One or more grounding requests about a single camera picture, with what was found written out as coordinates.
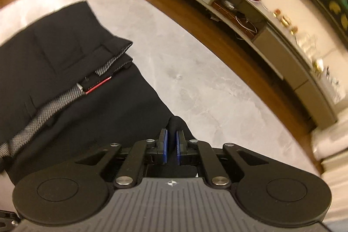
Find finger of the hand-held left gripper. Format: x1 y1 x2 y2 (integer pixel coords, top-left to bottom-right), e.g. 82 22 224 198
0 210 20 232

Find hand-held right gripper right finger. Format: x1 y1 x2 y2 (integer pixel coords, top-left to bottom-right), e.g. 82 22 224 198
175 130 263 189

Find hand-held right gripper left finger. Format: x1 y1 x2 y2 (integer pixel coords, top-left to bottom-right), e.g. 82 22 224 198
73 128 169 189

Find black pants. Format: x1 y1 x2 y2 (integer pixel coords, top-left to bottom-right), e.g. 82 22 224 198
0 1 200 187

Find grey media cabinet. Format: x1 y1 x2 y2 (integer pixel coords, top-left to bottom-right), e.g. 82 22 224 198
156 0 339 124

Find metal bowl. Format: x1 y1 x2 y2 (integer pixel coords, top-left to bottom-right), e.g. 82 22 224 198
220 0 238 11

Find gold ornaments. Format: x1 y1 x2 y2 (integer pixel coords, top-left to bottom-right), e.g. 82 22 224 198
273 8 299 35

